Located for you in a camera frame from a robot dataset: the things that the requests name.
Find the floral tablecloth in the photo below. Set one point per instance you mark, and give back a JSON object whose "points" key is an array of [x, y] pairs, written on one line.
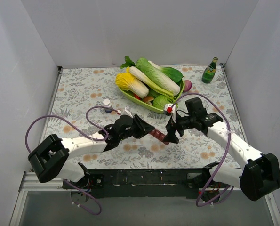
{"points": [[76, 109]]}

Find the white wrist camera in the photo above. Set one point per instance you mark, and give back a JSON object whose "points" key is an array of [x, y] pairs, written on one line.
{"points": [[170, 110], [127, 112]]}

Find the brown mushroom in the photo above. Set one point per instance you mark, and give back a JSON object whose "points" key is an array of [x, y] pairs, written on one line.
{"points": [[148, 100]]}

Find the green napa cabbage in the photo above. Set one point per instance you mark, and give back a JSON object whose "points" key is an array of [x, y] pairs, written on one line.
{"points": [[157, 76]]}

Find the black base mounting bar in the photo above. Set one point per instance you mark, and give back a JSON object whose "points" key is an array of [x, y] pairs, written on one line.
{"points": [[114, 183]]}

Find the green glass bottle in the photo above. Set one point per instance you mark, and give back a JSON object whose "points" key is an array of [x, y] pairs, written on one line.
{"points": [[210, 71]]}

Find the purple red onion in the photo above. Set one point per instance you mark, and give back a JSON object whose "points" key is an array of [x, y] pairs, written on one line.
{"points": [[187, 85]]}

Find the green plastic tray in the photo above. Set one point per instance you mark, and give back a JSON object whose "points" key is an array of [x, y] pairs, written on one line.
{"points": [[131, 96]]}

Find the white celery stalk bunch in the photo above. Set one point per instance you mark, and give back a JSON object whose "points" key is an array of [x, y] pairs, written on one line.
{"points": [[130, 67]]}

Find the red weekly pill organizer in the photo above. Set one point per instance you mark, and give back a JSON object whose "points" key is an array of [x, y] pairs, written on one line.
{"points": [[159, 136]]}

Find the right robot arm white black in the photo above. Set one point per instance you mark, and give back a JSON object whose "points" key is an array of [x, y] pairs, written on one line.
{"points": [[258, 174]]}

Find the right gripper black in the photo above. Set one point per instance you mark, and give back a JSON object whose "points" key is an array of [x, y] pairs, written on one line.
{"points": [[177, 125]]}

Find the small round green cabbage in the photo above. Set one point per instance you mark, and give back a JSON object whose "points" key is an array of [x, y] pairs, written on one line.
{"points": [[160, 101]]}

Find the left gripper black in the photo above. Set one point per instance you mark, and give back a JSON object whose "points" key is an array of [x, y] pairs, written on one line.
{"points": [[137, 126]]}

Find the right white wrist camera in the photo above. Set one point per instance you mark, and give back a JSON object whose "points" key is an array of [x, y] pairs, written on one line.
{"points": [[170, 110]]}

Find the yellow napa cabbage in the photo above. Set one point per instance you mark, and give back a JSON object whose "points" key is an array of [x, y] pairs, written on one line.
{"points": [[128, 82]]}

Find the green bok choy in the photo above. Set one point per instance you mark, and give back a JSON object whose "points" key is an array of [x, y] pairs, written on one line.
{"points": [[174, 74]]}

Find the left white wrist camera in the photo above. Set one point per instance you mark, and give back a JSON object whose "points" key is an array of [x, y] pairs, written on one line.
{"points": [[127, 112]]}

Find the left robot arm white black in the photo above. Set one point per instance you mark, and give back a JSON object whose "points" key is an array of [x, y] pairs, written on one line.
{"points": [[49, 159]]}

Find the white pill bottle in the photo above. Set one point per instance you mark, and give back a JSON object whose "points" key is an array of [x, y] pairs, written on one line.
{"points": [[108, 105]]}

